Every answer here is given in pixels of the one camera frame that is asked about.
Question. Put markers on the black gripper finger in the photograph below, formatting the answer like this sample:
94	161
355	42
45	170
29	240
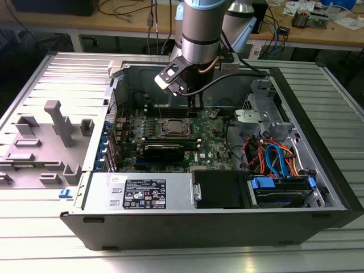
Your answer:
195	103

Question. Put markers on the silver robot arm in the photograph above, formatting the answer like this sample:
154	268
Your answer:
199	42

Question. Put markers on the RAM slot with white clips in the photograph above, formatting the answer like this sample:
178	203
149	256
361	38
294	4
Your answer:
170	110

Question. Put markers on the green motherboard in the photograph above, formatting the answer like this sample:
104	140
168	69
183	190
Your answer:
210	136

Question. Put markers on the black graphics card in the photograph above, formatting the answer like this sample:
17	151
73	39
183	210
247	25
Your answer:
163	153

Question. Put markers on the silver disk bay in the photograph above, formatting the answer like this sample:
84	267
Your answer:
261	88

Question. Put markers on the black computer tower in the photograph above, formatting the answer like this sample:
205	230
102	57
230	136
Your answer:
259	17

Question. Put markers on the blue card retention clip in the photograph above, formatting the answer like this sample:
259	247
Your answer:
104	141
106	126
101	156
99	166

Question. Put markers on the small black box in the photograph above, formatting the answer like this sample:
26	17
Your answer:
284	31

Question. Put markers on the hard disk in blue carrier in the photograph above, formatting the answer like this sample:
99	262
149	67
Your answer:
273	196

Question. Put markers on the copper heatsink cooler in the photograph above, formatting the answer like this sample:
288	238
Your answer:
301	18

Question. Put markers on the black open PC case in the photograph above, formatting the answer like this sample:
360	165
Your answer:
199	227

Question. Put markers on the wooden desk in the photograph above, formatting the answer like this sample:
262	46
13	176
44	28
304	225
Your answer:
312	37

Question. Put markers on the silver power supply unit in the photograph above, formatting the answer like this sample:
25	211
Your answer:
99	193

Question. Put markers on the grey electronics box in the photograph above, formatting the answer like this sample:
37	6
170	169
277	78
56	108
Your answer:
318	20

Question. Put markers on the black monitor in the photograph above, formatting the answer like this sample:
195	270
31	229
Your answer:
57	7

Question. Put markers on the blue plastic clip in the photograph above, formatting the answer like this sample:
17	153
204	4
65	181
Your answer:
65	194

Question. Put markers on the grey parts rack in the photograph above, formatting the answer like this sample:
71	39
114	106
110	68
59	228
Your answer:
42	159

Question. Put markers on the white papers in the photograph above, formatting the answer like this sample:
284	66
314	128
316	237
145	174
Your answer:
349	23

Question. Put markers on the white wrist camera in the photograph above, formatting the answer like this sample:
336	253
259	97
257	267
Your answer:
167	81

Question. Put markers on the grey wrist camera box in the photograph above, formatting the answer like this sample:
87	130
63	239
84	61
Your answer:
229	62

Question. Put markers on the silver bracket with round hole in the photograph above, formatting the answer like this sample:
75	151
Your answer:
250	116

